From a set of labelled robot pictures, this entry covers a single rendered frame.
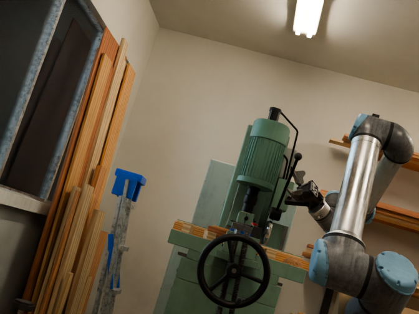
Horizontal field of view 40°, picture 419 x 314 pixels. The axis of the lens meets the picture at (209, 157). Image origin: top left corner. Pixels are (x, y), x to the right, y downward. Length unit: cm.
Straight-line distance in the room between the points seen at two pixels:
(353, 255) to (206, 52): 362
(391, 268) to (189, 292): 90
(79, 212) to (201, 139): 170
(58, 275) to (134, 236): 142
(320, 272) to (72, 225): 215
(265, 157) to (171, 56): 289
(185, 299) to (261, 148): 74
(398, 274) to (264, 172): 88
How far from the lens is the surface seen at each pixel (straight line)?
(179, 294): 249
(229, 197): 284
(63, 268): 377
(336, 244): 198
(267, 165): 261
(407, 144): 235
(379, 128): 231
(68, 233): 378
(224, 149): 505
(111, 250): 328
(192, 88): 522
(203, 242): 248
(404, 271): 200
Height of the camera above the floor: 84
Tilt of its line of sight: 9 degrees up
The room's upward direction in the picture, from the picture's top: 17 degrees clockwise
